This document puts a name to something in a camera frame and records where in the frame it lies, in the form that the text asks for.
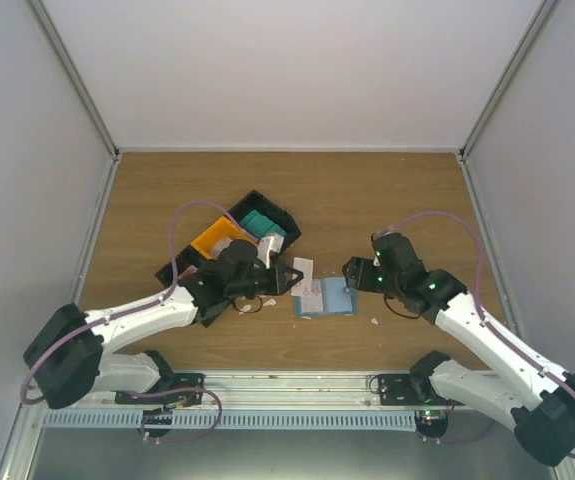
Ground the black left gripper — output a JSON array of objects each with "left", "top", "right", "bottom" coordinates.
[{"left": 228, "top": 263, "right": 303, "bottom": 298}]

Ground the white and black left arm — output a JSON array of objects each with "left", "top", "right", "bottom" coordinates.
[{"left": 20, "top": 237, "right": 304, "bottom": 409}]

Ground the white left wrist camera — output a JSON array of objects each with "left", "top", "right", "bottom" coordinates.
[{"left": 257, "top": 233, "right": 284, "bottom": 269}]

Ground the white VIP blossom card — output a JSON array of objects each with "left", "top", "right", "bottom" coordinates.
[{"left": 290, "top": 257, "right": 314, "bottom": 297}]

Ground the white card stack in bin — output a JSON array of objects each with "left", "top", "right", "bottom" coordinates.
[{"left": 209, "top": 237, "right": 232, "bottom": 258}]

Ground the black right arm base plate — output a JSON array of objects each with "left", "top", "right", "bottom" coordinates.
[{"left": 369, "top": 373, "right": 460, "bottom": 407}]

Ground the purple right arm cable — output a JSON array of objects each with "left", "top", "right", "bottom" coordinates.
[{"left": 374, "top": 209, "right": 575, "bottom": 464}]

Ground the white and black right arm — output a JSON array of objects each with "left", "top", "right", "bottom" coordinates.
[{"left": 342, "top": 233, "right": 575, "bottom": 467}]

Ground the orange middle tray bin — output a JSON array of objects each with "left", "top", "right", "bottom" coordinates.
[{"left": 190, "top": 216, "right": 257, "bottom": 259}]

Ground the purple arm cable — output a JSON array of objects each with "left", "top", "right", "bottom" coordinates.
[
  {"left": 20, "top": 199, "right": 263, "bottom": 446},
  {"left": 374, "top": 209, "right": 575, "bottom": 464}
]

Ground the black three-compartment card tray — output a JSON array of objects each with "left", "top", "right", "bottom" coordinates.
[{"left": 155, "top": 190, "right": 305, "bottom": 327}]

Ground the grey slotted cable duct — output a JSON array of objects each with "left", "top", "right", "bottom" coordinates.
[{"left": 43, "top": 409, "right": 416, "bottom": 432}]

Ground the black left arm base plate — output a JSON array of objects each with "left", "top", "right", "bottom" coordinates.
[{"left": 114, "top": 373, "right": 205, "bottom": 408}]

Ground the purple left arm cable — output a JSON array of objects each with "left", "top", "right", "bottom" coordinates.
[{"left": 20, "top": 199, "right": 263, "bottom": 446}]

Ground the aluminium front frame rail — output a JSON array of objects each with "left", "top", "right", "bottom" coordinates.
[{"left": 26, "top": 368, "right": 561, "bottom": 407}]

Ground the blue leather card holder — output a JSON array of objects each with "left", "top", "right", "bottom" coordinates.
[{"left": 294, "top": 277, "right": 358, "bottom": 318}]

